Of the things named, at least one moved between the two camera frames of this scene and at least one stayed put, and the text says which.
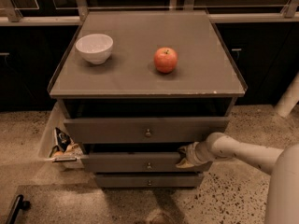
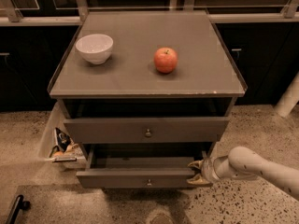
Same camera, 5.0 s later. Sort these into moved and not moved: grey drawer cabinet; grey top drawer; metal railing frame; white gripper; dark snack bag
Moved: white gripper
Not moved: metal railing frame; grey top drawer; dark snack bag; grey drawer cabinet
